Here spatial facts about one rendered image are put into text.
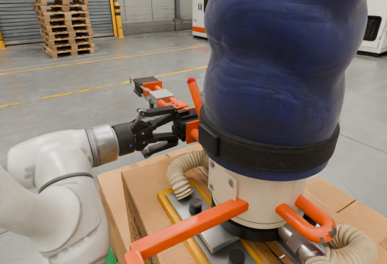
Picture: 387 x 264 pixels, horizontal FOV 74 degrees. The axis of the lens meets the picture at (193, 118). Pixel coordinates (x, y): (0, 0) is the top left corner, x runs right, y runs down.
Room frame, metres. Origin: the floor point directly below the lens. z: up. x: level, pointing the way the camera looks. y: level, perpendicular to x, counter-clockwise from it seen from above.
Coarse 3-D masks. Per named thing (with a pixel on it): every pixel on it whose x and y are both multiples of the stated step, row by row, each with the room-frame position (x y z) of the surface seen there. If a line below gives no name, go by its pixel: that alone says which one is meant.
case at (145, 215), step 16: (160, 160) 0.63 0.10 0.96; (128, 176) 0.56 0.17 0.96; (144, 176) 0.56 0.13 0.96; (160, 176) 0.56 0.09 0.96; (192, 176) 0.56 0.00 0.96; (128, 192) 0.51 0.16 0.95; (144, 192) 0.50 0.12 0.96; (208, 192) 0.50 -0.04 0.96; (304, 192) 0.50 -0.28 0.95; (128, 208) 0.54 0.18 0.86; (144, 208) 0.44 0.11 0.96; (160, 208) 0.44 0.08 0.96; (320, 208) 0.45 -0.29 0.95; (128, 224) 0.57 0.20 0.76; (144, 224) 0.40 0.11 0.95; (160, 224) 0.40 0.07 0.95; (336, 224) 0.40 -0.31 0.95; (160, 256) 0.32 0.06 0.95; (176, 256) 0.32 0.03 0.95; (192, 256) 0.32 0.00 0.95; (272, 256) 0.33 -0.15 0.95; (384, 256) 0.33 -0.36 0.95
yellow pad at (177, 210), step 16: (160, 192) 0.48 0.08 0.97; (192, 192) 0.47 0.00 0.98; (176, 208) 0.42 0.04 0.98; (192, 208) 0.40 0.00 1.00; (208, 208) 0.42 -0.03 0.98; (192, 240) 0.34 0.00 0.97; (240, 240) 0.34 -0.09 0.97; (208, 256) 0.31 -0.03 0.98; (224, 256) 0.31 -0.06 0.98; (240, 256) 0.29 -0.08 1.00; (256, 256) 0.31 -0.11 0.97
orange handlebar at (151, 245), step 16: (224, 208) 0.31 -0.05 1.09; (240, 208) 0.31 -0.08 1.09; (288, 208) 0.31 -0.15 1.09; (304, 208) 0.31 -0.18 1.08; (176, 224) 0.27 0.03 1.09; (192, 224) 0.27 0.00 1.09; (208, 224) 0.28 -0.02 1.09; (304, 224) 0.28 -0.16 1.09; (320, 224) 0.29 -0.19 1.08; (144, 240) 0.25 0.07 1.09; (160, 240) 0.25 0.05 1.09; (176, 240) 0.25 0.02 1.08; (320, 240) 0.26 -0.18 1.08; (128, 256) 0.22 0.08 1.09; (144, 256) 0.23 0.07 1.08
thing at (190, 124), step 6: (186, 108) 0.65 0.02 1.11; (192, 108) 0.65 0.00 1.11; (174, 120) 0.60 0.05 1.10; (180, 120) 0.58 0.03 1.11; (186, 120) 0.60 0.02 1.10; (192, 120) 0.60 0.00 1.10; (198, 120) 0.58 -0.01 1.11; (174, 126) 0.61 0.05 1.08; (180, 126) 0.57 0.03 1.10; (186, 126) 0.56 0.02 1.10; (192, 126) 0.57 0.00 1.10; (198, 126) 0.58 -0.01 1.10; (174, 132) 0.60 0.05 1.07; (180, 132) 0.58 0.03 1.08; (186, 132) 0.56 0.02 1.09; (180, 138) 0.57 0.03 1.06; (186, 138) 0.56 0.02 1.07; (192, 138) 0.57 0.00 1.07
